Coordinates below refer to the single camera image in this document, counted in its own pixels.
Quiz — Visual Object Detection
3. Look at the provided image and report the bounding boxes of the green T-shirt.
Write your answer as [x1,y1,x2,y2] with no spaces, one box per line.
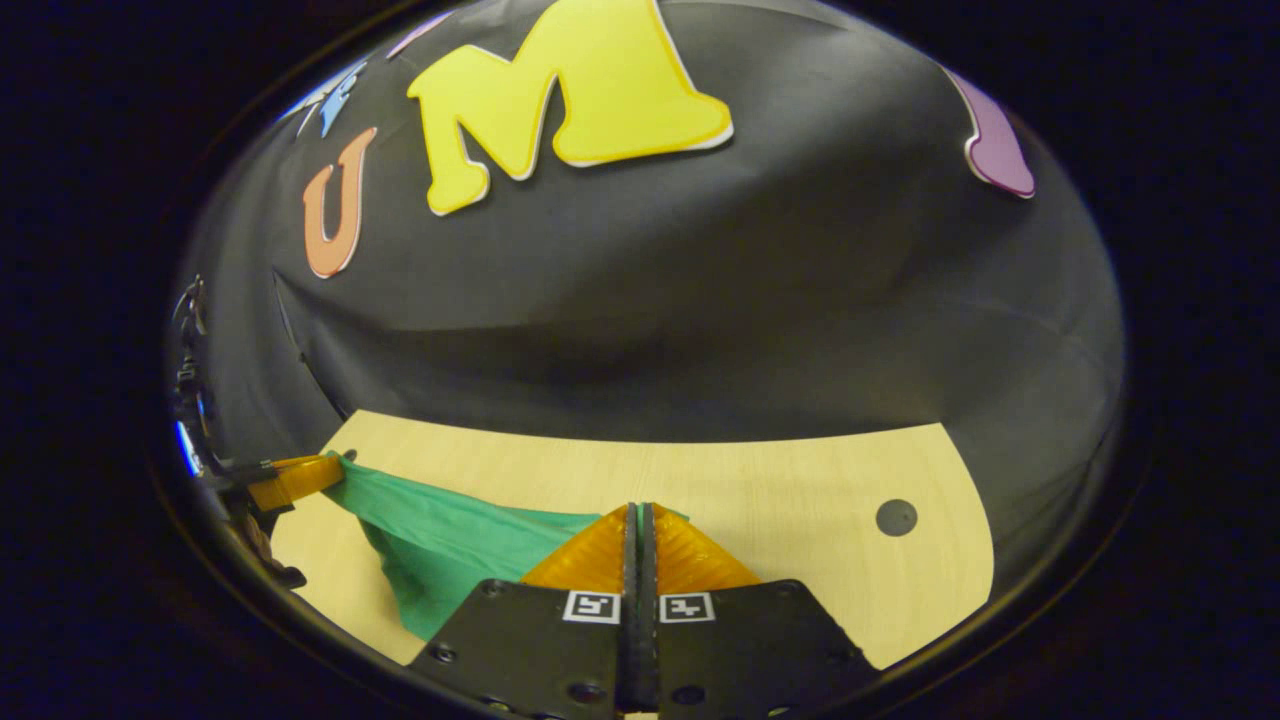
[322,450,691,641]

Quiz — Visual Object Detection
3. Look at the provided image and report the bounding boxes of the black backdrop cloth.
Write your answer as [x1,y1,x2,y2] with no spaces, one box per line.
[165,0,1126,601]

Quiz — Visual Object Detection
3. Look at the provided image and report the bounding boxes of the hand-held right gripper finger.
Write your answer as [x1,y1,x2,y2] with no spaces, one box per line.
[640,503,883,717]
[405,503,641,717]

